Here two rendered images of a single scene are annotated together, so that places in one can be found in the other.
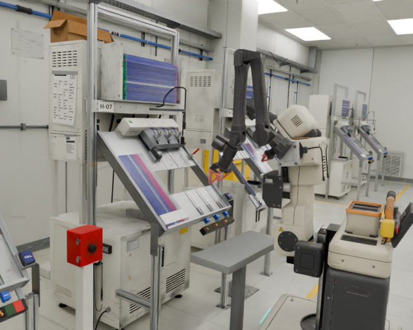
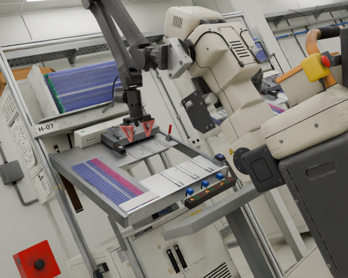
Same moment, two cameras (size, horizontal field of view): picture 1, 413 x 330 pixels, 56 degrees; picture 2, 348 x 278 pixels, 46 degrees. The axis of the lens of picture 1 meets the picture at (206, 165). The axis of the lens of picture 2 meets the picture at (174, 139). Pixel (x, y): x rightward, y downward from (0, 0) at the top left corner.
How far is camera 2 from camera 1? 0.98 m
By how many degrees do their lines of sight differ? 23
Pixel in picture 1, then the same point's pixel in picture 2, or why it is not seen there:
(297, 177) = (215, 81)
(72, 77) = (17, 119)
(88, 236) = (30, 252)
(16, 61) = not seen: hidden behind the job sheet
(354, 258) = (291, 128)
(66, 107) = (26, 149)
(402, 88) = not seen: outside the picture
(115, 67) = (41, 89)
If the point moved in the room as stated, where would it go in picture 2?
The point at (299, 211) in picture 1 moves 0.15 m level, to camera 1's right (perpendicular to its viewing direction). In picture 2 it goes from (235, 117) to (273, 98)
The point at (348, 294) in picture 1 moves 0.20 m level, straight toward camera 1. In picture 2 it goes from (314, 182) to (284, 206)
